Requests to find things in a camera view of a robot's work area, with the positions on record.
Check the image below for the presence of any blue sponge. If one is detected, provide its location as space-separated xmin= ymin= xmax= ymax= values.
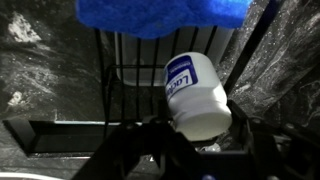
xmin=75 ymin=0 xmax=254 ymax=40

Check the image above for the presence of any white pill bottle blue label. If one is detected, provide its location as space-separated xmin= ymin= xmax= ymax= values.
xmin=162 ymin=51 xmax=233 ymax=142

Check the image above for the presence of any black wire rack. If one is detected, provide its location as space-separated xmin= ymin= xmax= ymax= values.
xmin=114 ymin=25 xmax=235 ymax=88
xmin=94 ymin=0 xmax=282 ymax=141

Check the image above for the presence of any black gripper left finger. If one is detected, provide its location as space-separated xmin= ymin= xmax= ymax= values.
xmin=143 ymin=114 xmax=176 ymax=135

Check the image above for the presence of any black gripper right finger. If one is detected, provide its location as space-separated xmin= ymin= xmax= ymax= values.
xmin=227 ymin=100 xmax=257 ymax=152

